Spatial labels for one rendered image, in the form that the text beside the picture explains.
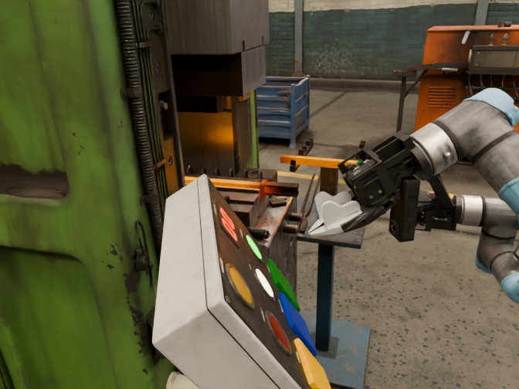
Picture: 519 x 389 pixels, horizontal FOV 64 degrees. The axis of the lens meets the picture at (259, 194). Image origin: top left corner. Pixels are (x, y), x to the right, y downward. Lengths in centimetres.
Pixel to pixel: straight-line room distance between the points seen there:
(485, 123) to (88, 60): 62
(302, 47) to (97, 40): 832
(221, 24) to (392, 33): 772
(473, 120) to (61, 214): 74
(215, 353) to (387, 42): 828
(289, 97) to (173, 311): 438
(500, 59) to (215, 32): 357
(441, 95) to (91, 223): 395
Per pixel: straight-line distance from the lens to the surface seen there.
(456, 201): 111
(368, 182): 65
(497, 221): 112
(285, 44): 913
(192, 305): 41
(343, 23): 873
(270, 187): 112
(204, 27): 91
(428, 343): 220
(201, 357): 43
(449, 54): 443
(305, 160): 146
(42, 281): 111
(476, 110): 71
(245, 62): 97
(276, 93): 478
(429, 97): 447
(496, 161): 69
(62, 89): 78
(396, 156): 67
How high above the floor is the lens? 144
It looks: 24 degrees down
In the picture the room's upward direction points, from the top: 2 degrees counter-clockwise
